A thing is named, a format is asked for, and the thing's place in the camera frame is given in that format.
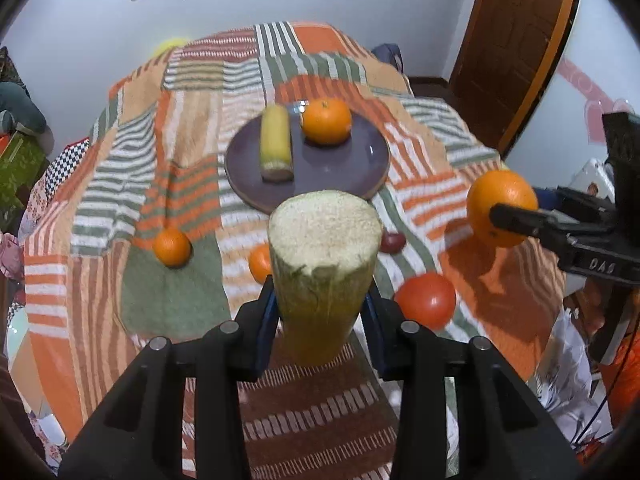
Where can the checkered patchwork cloth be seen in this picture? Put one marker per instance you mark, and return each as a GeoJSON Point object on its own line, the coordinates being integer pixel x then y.
{"type": "Point", "coordinates": [44, 189]}

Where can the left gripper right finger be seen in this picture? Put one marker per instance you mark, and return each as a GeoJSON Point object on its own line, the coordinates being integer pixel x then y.
{"type": "Point", "coordinates": [504, 432]}

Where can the striped patchwork bedspread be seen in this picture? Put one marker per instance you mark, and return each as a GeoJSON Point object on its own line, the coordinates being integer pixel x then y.
{"type": "Point", "coordinates": [138, 231]}

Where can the red tomato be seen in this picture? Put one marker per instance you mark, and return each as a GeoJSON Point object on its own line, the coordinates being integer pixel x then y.
{"type": "Point", "coordinates": [429, 299]}

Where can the small mandarin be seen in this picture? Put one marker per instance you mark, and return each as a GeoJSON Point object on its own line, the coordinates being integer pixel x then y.
{"type": "Point", "coordinates": [259, 263]}
{"type": "Point", "coordinates": [172, 247]}

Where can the green patterned storage box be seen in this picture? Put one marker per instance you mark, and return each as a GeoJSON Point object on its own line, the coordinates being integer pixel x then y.
{"type": "Point", "coordinates": [22, 164]}

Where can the yellow curved pillow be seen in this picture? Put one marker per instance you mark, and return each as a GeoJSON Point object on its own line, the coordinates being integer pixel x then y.
{"type": "Point", "coordinates": [168, 44]}

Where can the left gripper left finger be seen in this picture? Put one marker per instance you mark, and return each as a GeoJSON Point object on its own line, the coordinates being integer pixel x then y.
{"type": "Point", "coordinates": [136, 431]}

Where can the blue bag behind bed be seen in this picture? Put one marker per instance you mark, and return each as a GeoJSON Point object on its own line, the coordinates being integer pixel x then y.
{"type": "Point", "coordinates": [389, 54]}

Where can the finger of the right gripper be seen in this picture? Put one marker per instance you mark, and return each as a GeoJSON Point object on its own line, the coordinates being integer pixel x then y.
{"type": "Point", "coordinates": [575, 204]}
{"type": "Point", "coordinates": [566, 237]}

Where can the brown wooden door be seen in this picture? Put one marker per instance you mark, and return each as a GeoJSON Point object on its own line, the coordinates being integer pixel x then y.
{"type": "Point", "coordinates": [505, 60]}

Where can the sugarcane piece front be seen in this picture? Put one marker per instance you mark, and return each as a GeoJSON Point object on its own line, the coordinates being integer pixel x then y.
{"type": "Point", "coordinates": [323, 250]}

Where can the white wardrobe sliding door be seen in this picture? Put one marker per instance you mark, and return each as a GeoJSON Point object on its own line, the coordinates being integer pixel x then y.
{"type": "Point", "coordinates": [563, 143]}

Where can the purple round plate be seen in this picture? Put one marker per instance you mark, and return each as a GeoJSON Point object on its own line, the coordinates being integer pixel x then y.
{"type": "Point", "coordinates": [307, 162]}

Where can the large orange plain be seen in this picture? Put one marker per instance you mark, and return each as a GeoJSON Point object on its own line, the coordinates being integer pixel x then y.
{"type": "Point", "coordinates": [326, 121]}

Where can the grey plush toy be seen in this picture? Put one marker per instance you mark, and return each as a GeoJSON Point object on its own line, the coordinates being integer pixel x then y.
{"type": "Point", "coordinates": [18, 112]}

